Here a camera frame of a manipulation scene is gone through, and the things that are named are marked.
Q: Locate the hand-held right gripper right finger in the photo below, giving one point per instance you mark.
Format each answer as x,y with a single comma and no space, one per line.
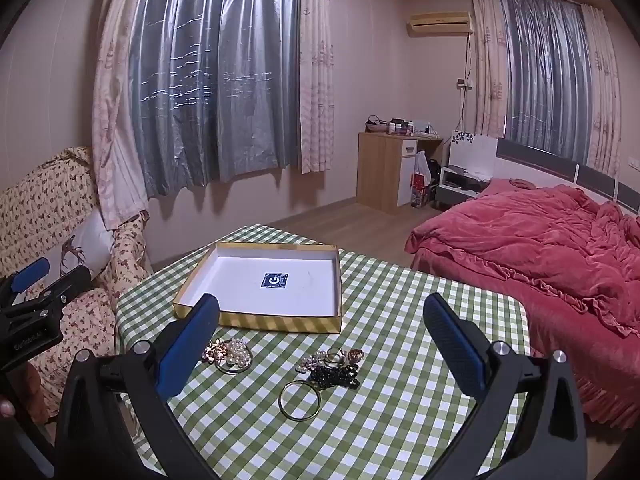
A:
457,347

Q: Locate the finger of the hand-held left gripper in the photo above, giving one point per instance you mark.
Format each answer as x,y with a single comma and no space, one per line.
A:
70,281
31,270

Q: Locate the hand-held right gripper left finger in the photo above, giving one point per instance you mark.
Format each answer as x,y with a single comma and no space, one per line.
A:
187,347

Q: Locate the gold flower brooch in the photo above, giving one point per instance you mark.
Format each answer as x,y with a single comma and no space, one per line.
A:
212,351

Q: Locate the thin gold bangle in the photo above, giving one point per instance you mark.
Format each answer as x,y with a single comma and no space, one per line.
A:
227,370

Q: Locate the large gold bangle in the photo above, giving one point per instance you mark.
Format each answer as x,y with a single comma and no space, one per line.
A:
281,402

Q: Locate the gold cardboard box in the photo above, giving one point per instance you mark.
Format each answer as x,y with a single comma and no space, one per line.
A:
280,285

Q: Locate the person's left hand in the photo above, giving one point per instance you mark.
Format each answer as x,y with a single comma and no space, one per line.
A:
5,408

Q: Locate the white deer print pillow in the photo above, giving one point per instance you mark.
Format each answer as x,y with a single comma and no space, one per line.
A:
85,245

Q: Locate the floral covered sofa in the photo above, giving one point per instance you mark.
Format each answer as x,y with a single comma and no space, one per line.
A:
35,200

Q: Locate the green checkered tablecloth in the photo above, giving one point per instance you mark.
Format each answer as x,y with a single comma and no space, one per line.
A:
380,425

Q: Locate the bed with red duvet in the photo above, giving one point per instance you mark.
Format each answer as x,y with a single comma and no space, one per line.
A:
530,245

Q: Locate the pink patterned curtain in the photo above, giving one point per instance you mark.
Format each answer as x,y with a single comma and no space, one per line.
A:
112,160
316,85
602,95
487,70

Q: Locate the red shopping bag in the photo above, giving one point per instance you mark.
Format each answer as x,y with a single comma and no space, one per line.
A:
420,192

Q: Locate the grey white nightstand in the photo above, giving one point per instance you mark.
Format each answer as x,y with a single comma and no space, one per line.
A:
457,185

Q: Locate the black bag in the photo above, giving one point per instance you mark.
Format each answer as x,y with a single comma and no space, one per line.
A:
435,169

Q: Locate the white plastic bag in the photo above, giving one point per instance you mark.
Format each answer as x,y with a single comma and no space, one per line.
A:
421,165

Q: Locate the wooden cabinet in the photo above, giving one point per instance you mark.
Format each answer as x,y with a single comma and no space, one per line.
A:
382,170

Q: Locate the white leaf print board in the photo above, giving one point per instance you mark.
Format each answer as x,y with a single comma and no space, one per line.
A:
475,147

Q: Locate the grey bed headboard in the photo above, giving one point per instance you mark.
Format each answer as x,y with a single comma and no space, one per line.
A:
545,160

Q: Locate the clutter of small bottles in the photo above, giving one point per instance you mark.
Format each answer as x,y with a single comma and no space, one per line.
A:
400,126

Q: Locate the silver blue curtain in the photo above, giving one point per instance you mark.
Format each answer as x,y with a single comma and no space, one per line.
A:
545,80
210,85

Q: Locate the white wall socket box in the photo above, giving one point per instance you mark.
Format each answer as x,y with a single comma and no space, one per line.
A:
464,82

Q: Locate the wall air conditioner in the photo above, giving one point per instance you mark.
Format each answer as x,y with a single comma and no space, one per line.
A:
440,21

